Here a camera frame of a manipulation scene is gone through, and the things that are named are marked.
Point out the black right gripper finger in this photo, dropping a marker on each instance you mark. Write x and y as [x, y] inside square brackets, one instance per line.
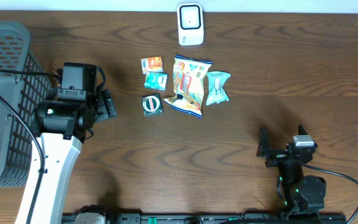
[301, 130]
[264, 148]

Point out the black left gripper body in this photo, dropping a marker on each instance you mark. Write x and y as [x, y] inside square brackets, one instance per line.
[103, 109]

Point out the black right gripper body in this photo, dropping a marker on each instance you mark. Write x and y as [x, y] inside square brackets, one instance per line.
[277, 157]

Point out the green Zam-Buk box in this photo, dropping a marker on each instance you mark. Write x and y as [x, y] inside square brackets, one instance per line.
[151, 105]

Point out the teal tissue packet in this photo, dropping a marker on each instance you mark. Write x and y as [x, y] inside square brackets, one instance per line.
[156, 81]

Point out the orange tissue packet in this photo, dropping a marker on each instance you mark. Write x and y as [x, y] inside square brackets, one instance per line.
[152, 64]

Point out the light teal packet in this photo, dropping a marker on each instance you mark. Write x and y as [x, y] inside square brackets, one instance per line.
[217, 93]

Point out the yellow snack bag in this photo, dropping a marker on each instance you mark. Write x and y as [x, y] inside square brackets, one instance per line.
[188, 85]

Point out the grey plastic mesh basket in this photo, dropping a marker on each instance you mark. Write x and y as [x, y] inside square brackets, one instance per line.
[23, 93]

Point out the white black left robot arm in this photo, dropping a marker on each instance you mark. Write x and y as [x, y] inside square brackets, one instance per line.
[60, 129]

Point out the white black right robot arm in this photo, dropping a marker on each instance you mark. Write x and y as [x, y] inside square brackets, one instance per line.
[302, 194]

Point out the white barcode scanner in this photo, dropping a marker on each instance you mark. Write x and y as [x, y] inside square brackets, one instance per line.
[190, 24]

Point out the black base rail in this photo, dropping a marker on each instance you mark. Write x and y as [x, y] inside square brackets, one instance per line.
[97, 214]

